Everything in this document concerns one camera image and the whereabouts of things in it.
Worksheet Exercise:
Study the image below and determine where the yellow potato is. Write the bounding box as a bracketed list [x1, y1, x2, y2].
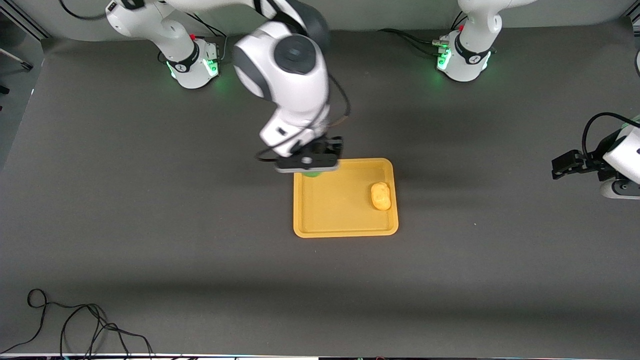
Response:
[370, 182, 392, 211]

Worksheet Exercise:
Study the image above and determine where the yellow rectangular plastic tray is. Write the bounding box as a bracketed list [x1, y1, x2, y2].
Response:
[293, 158, 400, 238]

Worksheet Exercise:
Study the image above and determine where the dark grey table mat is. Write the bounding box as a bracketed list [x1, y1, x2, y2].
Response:
[0, 17, 640, 357]

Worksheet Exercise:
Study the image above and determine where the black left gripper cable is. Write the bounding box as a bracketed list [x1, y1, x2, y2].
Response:
[581, 112, 640, 157]

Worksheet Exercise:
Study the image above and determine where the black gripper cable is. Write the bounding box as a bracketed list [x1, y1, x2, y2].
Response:
[581, 112, 640, 157]
[255, 74, 352, 162]

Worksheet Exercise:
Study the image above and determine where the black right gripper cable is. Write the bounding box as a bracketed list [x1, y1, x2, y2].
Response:
[255, 74, 352, 162]

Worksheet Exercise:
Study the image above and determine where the black left arm base cable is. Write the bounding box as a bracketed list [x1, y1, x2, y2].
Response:
[377, 28, 443, 57]

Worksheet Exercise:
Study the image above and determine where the black arm base cable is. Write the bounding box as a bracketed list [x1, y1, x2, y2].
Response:
[377, 28, 443, 57]
[187, 12, 229, 65]

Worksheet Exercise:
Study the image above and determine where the black right arm base cable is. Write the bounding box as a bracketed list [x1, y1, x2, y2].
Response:
[187, 12, 229, 65]

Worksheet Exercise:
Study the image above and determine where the aluminium frame rail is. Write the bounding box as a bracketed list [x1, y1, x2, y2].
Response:
[0, 7, 51, 41]

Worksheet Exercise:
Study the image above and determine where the thin black loose cable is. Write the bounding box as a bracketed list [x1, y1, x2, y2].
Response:
[0, 288, 156, 360]

